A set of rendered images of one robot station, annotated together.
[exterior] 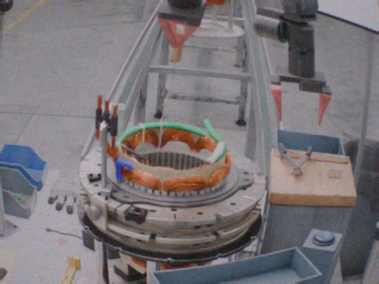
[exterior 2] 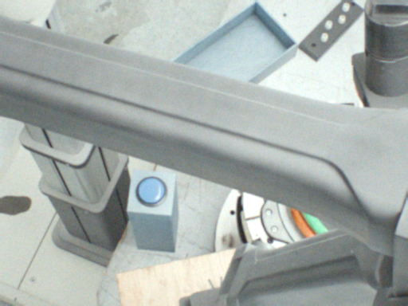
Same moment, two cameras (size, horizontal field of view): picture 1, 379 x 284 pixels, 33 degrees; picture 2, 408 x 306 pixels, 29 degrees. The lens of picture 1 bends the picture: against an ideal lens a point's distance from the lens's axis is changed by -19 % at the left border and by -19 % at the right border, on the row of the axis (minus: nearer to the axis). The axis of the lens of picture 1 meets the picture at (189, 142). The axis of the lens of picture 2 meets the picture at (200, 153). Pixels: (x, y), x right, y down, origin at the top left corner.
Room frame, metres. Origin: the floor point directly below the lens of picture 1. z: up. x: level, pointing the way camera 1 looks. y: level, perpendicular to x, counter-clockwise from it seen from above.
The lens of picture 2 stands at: (1.41, -0.29, 2.21)
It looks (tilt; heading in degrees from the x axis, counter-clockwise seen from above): 70 degrees down; 163
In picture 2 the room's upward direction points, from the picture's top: 1 degrees clockwise
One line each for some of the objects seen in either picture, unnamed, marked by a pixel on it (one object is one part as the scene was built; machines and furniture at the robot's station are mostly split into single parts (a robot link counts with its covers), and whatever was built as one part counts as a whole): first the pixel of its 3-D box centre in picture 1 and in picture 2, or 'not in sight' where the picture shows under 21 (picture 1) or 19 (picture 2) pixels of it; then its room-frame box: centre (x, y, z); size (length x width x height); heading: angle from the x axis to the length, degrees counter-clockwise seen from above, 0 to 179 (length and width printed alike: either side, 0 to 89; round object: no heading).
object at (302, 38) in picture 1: (299, 35); not in sight; (1.29, -0.19, 1.34); 0.07 x 0.06 x 0.07; 52
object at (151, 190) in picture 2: (324, 237); (151, 190); (1.04, -0.25, 1.04); 0.04 x 0.04 x 0.01
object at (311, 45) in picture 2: not in sight; (331, 29); (0.72, 0.20, 0.79); 0.15 x 0.05 x 0.02; 122
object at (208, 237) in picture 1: (185, 237); not in sight; (1.01, -0.01, 1.05); 0.09 x 0.04 x 0.01; 91
